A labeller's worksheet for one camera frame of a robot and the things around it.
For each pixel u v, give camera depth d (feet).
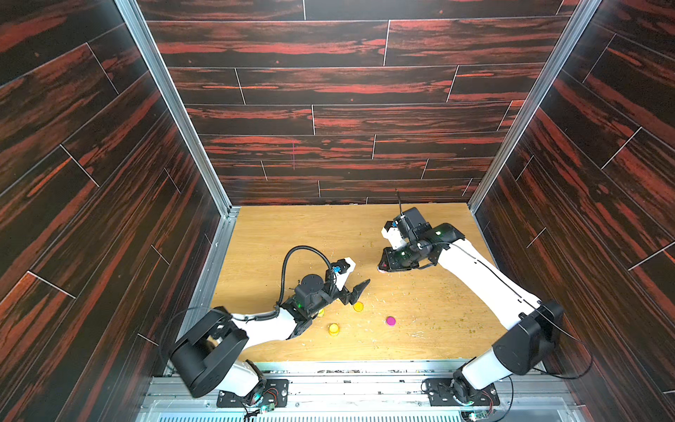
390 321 2.86
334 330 2.77
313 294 2.05
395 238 2.20
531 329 1.33
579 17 2.20
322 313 2.86
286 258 2.33
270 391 2.40
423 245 1.81
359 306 2.98
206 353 1.43
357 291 2.32
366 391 2.47
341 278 2.19
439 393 2.40
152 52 2.40
